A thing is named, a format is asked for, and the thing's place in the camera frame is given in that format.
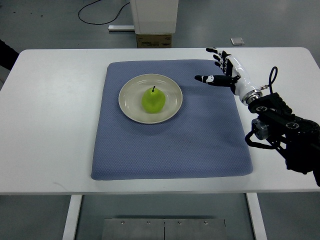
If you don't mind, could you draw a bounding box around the blue quilted mat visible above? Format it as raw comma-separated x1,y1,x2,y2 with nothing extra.
91,59,253,180

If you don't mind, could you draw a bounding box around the white table leg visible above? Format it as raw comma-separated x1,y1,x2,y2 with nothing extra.
62,195,83,240
245,192,268,240

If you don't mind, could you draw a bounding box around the black floor cable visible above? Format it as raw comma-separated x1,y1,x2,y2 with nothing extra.
77,0,131,26

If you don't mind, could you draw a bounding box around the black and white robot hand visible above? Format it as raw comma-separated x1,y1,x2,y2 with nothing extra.
194,48,263,104

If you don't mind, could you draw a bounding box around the dark object at left edge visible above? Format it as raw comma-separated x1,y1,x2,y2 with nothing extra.
0,40,19,71

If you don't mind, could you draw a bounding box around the green pear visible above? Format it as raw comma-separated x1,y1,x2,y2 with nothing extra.
141,86,166,114

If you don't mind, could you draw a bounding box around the left white table leg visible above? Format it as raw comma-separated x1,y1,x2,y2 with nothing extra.
62,195,83,240

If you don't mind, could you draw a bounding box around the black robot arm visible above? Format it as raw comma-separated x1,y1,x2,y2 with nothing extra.
245,89,320,184

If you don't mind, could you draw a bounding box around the small grey floor plate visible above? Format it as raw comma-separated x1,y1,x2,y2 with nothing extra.
230,37,245,46

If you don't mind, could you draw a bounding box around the silver aluminium rail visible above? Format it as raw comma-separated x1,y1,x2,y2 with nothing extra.
108,25,135,32

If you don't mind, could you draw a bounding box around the brown cardboard box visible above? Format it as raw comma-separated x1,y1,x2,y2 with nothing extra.
136,34,172,49

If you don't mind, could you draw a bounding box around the beige round plate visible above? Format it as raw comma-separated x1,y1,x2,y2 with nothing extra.
118,74,183,124

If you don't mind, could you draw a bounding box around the right white table leg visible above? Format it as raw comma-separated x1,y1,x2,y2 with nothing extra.
245,192,268,240

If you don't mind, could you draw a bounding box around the white machine column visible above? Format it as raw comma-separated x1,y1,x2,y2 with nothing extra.
130,0,179,35

